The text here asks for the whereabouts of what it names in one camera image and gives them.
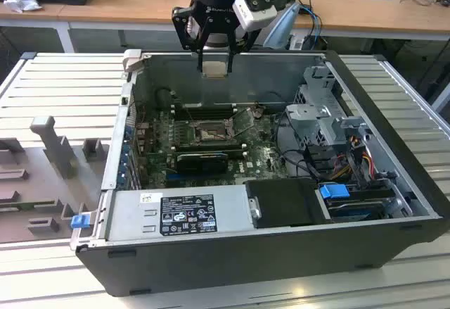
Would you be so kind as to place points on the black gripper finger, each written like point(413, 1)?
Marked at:
point(179, 24)
point(247, 38)

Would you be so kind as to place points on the silver CPU plate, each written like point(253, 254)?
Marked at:
point(214, 68)

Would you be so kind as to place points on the metal locking lever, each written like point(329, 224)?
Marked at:
point(191, 118)

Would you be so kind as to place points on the CPU socket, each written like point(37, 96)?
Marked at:
point(211, 133)

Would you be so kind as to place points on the blue expansion slot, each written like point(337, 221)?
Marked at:
point(172, 176)

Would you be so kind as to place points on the pale blue teach pendant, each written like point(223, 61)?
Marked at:
point(281, 27)

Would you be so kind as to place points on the wooden desk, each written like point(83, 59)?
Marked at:
point(140, 3)

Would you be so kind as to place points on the white socket box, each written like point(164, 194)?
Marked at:
point(297, 43)

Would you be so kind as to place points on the grey case latch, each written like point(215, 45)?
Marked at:
point(133, 59)

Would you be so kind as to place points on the coin cell battery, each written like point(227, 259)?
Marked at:
point(258, 112)

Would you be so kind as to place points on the black cylinder part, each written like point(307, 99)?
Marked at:
point(163, 98)

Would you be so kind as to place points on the silver drive cage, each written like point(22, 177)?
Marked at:
point(309, 115)

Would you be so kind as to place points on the green motherboard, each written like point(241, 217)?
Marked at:
point(260, 147)

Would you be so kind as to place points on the green RAM stick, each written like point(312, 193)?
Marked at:
point(235, 151)

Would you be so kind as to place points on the graphics card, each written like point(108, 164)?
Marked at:
point(200, 163)

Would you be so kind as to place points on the crumpled white paper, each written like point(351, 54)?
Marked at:
point(21, 4)

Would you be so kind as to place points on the black plastic shroud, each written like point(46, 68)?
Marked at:
point(281, 203)

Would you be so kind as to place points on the hard disk in blue carrier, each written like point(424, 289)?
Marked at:
point(334, 191)

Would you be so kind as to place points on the silver power supply unit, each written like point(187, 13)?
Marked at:
point(133, 214)

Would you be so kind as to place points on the grey parts rack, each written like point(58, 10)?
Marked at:
point(35, 168)

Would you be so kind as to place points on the blue case clip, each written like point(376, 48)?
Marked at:
point(80, 222)

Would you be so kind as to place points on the black PC case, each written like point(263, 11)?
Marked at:
point(246, 263)

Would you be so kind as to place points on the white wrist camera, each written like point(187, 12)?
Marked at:
point(256, 15)

